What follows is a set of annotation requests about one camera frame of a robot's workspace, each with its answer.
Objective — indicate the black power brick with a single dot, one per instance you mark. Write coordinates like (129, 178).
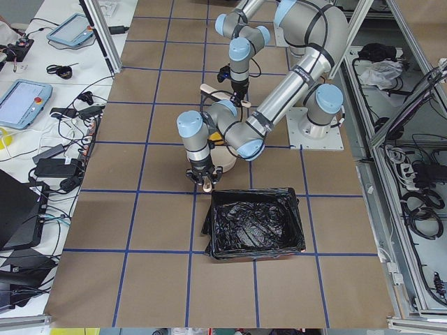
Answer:
(58, 167)

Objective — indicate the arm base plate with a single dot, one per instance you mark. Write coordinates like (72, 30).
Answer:
(289, 37)
(303, 134)

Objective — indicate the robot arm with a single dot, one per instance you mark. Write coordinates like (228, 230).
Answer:
(245, 43)
(316, 32)

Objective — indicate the white hand brush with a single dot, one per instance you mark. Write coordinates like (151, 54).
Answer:
(217, 95)

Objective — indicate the aluminium frame post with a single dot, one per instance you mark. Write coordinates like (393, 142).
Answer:
(101, 31)

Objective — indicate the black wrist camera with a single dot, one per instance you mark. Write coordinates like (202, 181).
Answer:
(223, 74)

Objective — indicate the pink bin black bag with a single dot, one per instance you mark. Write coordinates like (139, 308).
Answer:
(256, 223)

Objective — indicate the blue teach pendant near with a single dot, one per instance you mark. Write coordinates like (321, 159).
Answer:
(22, 103)

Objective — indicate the blue teach pendant far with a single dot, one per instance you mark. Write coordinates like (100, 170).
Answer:
(73, 32)

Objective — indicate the white crumpled cloth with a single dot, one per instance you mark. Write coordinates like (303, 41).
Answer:
(382, 74)

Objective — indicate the blue teach pendant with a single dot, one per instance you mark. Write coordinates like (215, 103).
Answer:
(22, 103)
(73, 32)

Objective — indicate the black laptop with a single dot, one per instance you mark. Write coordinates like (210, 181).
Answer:
(22, 208)

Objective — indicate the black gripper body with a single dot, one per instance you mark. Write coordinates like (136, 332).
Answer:
(200, 165)
(239, 86)

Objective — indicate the white plastic dustpan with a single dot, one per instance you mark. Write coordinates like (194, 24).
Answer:
(224, 157)

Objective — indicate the yellow potato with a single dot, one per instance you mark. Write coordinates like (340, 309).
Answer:
(216, 138)

